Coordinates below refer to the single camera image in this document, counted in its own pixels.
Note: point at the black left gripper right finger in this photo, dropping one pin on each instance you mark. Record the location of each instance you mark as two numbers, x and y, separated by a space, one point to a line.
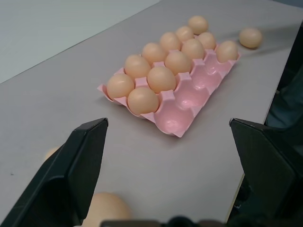
267 165

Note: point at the brown egg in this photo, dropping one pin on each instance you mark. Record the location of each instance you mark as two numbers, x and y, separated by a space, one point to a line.
193 48
109 209
198 24
169 41
143 100
207 40
161 79
136 65
178 62
154 52
184 33
250 37
226 51
52 152
119 85

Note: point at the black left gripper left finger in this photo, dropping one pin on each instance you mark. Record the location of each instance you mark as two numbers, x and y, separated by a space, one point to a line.
71 170

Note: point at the pink plastic egg tray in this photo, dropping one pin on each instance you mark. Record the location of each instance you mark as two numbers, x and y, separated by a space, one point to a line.
189 94

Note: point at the dark object beside table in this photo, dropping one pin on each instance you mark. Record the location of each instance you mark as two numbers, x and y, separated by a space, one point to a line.
287 78

